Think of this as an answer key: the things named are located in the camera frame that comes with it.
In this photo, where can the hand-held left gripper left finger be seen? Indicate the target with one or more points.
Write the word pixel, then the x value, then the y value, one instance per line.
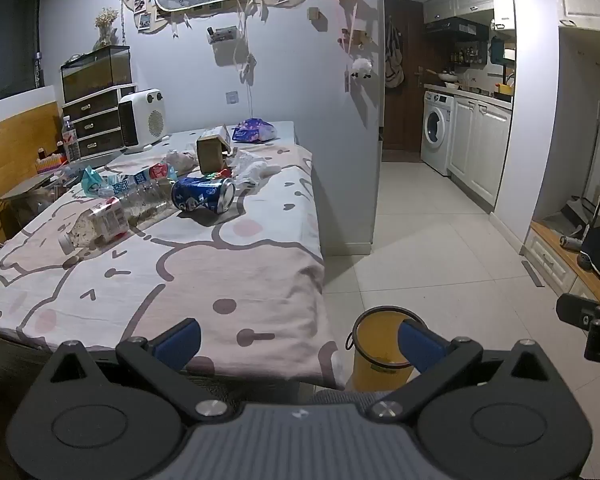
pixel 180 342

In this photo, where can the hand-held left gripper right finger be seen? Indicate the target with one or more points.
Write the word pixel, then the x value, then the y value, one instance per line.
pixel 420 347

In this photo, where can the yellow trash bin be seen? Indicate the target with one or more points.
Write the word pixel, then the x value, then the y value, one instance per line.
pixel 375 345

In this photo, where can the red holographic packet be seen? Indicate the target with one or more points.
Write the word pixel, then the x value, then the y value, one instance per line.
pixel 215 175

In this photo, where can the white plastic bag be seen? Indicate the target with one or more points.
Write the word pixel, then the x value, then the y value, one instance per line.
pixel 182 160

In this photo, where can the white tissue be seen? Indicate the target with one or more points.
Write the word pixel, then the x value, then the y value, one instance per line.
pixel 255 167

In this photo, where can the cardboard box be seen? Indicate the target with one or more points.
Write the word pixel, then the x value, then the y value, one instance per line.
pixel 212 152

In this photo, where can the low wooden bench cabinet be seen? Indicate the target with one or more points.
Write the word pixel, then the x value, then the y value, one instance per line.
pixel 550 260

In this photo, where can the lying spray can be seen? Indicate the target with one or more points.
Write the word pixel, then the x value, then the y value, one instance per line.
pixel 571 242

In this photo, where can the clear plastic bottle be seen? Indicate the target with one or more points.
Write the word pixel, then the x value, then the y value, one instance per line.
pixel 110 220

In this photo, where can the blue soda can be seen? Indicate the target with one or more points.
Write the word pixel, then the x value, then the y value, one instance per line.
pixel 200 195

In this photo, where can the crushed blue label bottle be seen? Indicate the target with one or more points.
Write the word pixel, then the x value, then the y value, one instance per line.
pixel 135 179

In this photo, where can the teal packet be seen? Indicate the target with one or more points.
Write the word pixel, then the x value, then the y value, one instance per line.
pixel 91 180

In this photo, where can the white lower kitchen cabinet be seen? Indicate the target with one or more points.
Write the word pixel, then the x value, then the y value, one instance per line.
pixel 480 145

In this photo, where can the grey laptop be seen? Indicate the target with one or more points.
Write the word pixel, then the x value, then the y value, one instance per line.
pixel 30 186

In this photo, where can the white washing machine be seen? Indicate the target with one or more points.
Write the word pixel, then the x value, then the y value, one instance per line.
pixel 437 130

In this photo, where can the colourful small box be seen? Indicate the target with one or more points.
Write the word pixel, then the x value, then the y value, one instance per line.
pixel 50 162

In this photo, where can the purple tissue pack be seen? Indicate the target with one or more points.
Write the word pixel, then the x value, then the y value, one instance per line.
pixel 252 131

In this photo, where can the white fan heater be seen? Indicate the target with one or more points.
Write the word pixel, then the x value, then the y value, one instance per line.
pixel 145 120

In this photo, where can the upright water bottle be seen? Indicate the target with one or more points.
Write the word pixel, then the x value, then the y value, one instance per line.
pixel 70 140

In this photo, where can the dark drawer cabinet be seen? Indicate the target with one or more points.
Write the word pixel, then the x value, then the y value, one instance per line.
pixel 97 122

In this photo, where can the brown wooden door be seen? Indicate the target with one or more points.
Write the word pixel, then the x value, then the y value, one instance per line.
pixel 412 110

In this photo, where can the glass tank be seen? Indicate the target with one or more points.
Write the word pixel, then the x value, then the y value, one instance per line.
pixel 95 72

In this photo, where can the white plush sheep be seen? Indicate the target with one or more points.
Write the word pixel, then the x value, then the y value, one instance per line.
pixel 361 69

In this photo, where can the hanging bags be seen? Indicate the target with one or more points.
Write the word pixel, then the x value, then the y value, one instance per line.
pixel 394 60

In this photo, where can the black range hood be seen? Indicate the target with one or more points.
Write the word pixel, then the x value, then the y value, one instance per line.
pixel 455 27

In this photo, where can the vase with dried flowers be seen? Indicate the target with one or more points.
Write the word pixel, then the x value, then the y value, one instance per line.
pixel 106 25

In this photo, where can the dark window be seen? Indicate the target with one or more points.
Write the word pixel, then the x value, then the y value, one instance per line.
pixel 5 35

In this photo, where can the single wall socket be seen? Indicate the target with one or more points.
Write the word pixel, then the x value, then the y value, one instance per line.
pixel 232 98

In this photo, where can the wall-mounted holder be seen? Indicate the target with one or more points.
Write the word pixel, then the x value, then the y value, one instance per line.
pixel 222 35

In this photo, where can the small wooden wall shelf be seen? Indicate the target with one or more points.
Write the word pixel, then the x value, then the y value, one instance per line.
pixel 314 14
pixel 358 39

